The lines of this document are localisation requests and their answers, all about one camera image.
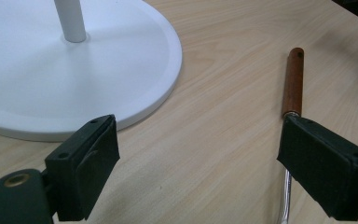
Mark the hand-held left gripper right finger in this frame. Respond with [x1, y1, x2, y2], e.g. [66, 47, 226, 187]
[276, 115, 358, 222]

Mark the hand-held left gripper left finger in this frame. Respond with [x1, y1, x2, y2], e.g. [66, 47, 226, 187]
[44, 114, 121, 222]

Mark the wooden-handled metal utensil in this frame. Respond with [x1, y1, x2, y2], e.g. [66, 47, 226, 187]
[276, 47, 305, 224]

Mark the white round lamp stand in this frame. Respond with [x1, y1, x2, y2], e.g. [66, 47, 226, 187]
[0, 0, 184, 143]

